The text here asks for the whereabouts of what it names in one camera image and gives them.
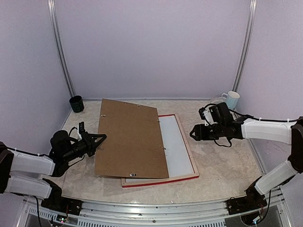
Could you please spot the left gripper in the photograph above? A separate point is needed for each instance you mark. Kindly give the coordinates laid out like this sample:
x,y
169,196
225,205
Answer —
x,y
91,145

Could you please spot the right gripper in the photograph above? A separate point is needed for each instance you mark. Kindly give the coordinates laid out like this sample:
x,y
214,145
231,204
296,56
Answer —
x,y
200,134

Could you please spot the brown cardboard backing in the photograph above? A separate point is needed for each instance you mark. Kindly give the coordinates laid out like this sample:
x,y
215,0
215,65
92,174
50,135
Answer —
x,y
133,147

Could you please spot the red wooden picture frame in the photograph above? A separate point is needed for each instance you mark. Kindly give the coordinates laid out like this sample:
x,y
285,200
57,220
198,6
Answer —
x,y
177,165

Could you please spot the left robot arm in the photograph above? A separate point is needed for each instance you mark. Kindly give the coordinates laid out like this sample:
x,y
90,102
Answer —
x,y
20,170

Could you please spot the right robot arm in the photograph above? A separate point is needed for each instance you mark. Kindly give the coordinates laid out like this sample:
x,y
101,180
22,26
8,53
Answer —
x,y
286,135

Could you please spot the white patterned plate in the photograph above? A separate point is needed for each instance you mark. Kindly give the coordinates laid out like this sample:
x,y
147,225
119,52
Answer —
x,y
214,100

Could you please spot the light blue mug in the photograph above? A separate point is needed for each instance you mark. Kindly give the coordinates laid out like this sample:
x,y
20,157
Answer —
x,y
231,94

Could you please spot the black cup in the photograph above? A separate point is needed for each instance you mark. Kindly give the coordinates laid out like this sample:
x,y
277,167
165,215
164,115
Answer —
x,y
76,103

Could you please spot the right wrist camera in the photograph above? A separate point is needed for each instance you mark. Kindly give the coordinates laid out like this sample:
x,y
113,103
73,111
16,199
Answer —
x,y
206,115

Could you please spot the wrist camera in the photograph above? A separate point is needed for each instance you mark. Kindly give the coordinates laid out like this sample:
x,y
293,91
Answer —
x,y
80,130
206,115

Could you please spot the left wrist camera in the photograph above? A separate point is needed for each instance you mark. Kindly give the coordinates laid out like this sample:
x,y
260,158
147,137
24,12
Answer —
x,y
80,130

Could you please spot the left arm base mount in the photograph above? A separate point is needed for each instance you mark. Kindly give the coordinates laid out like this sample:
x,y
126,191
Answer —
x,y
63,205

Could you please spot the front aluminium rail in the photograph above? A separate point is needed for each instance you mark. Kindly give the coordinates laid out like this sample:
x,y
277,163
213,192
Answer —
x,y
195,214

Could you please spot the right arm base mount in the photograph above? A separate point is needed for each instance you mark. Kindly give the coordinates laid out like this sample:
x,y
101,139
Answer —
x,y
242,204

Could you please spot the right aluminium post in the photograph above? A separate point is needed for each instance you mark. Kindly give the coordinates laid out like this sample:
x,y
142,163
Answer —
x,y
246,45

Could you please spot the aluminium post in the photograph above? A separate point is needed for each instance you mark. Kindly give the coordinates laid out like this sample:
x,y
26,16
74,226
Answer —
x,y
246,45
57,37

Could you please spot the left aluminium post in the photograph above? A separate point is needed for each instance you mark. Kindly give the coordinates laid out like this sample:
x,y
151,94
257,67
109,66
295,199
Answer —
x,y
57,37

